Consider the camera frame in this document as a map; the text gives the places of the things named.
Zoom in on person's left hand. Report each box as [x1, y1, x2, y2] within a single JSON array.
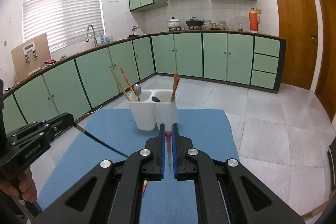
[[0, 167, 38, 203]]

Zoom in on blue table mat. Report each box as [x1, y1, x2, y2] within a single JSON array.
[[38, 109, 238, 223]]

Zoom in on chrome kitchen faucet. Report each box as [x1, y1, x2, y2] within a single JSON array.
[[86, 24, 98, 47]]

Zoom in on metal kettle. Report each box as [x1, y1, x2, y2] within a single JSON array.
[[129, 26, 139, 38]]

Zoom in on white double utensil holder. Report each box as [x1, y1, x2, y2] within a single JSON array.
[[128, 89, 178, 131]]

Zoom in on red patterned handle chopstick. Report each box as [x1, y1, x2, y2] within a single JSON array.
[[142, 180, 148, 195]]

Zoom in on white window blind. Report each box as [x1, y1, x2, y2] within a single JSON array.
[[22, 0, 105, 52]]

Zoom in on white cooking pot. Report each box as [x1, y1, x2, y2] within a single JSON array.
[[167, 16, 182, 31]]

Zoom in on red floral chopstick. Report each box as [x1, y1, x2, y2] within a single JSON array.
[[170, 76, 180, 102], [120, 67, 139, 102]]

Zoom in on green lower kitchen cabinets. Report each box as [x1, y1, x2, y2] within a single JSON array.
[[2, 31, 286, 132]]

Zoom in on black chopstick silver band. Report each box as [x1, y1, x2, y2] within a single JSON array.
[[72, 122, 128, 158]]

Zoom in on brown wooden door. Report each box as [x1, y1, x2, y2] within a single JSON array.
[[277, 0, 318, 89]]

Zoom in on metal spoon in holder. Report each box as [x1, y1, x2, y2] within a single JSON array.
[[133, 84, 142, 102]]

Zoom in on glass jars on counter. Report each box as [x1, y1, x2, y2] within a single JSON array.
[[203, 19, 244, 32]]

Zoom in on orange thermos flask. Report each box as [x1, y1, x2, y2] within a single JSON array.
[[249, 8, 260, 33]]

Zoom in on plain bamboo chopstick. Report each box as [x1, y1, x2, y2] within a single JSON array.
[[170, 71, 178, 102], [110, 67, 130, 102]]

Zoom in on black wok on stove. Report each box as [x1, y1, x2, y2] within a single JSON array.
[[186, 16, 204, 30]]

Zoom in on black spoon in holder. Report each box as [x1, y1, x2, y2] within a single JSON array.
[[151, 96, 161, 102]]

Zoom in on red white-flower chopstick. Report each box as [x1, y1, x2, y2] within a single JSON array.
[[165, 131, 172, 167]]

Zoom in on cardboard box on counter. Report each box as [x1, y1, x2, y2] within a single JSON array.
[[11, 34, 51, 82]]

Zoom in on wooden chair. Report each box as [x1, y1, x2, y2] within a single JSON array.
[[301, 139, 335, 224]]

